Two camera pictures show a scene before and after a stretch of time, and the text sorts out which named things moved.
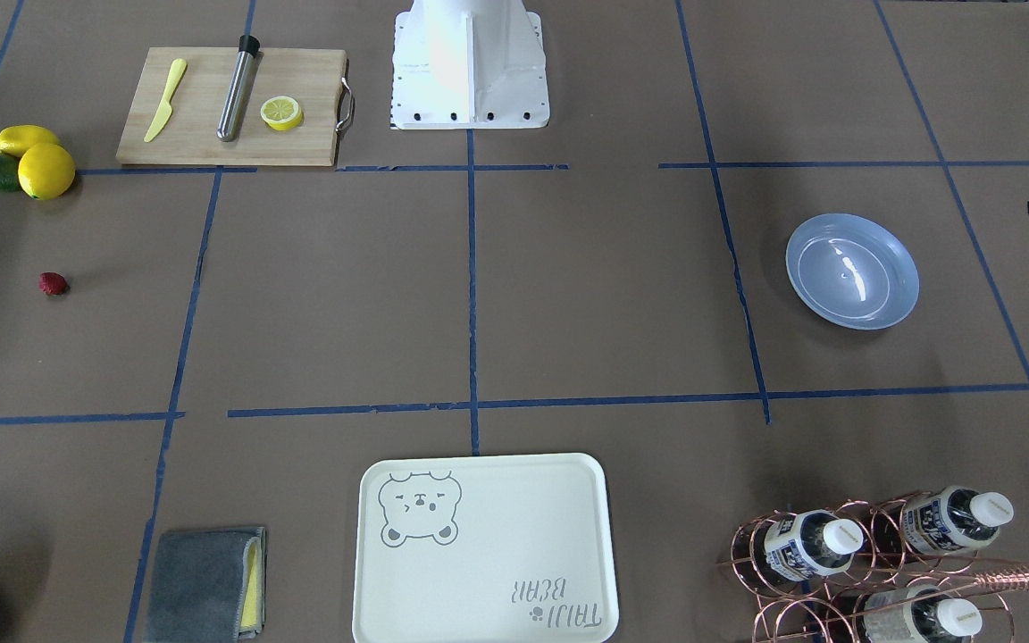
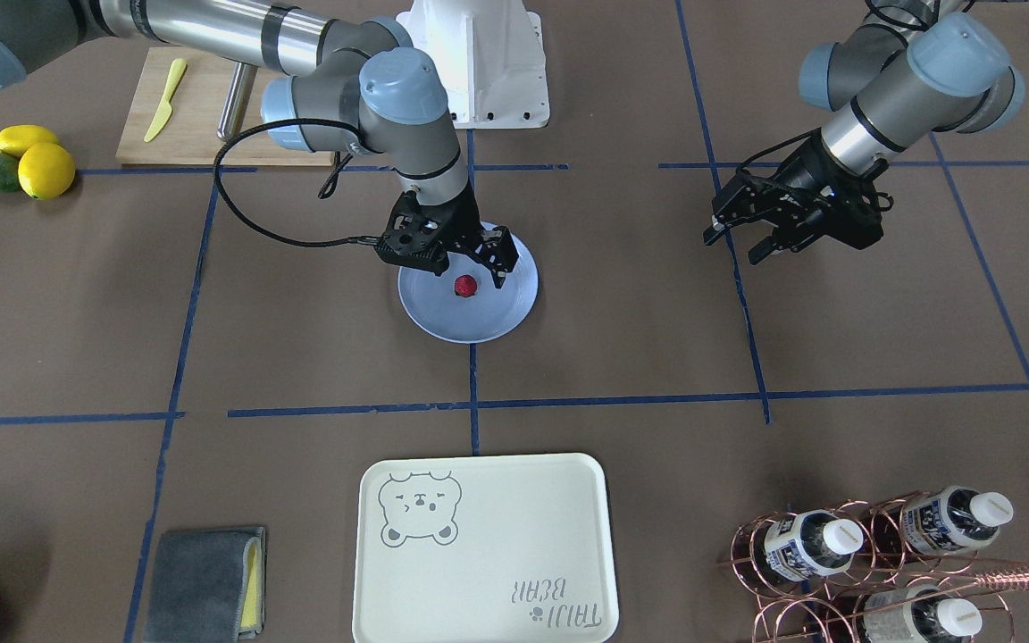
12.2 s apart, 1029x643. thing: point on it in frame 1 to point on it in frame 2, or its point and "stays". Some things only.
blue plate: x=853 y=271 to x=431 y=301
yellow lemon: x=46 y=171 stays
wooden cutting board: x=316 y=79 stays
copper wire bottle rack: x=899 y=567 stays
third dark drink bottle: x=917 y=614 stays
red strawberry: x=53 y=282 to x=465 y=286
